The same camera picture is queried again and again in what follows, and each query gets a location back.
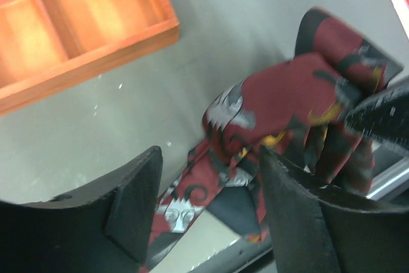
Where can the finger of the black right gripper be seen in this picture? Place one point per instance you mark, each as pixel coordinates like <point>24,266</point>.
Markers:
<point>383,117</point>

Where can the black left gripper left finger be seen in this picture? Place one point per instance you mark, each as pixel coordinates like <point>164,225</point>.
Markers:
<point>102,226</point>

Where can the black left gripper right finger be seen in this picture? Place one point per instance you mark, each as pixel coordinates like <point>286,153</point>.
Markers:
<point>318,227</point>

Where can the red patterned necktie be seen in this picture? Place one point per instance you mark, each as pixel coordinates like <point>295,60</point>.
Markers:
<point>296,108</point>

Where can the orange wooden compartment tray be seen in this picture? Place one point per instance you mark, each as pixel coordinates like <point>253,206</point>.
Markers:
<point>48,46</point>

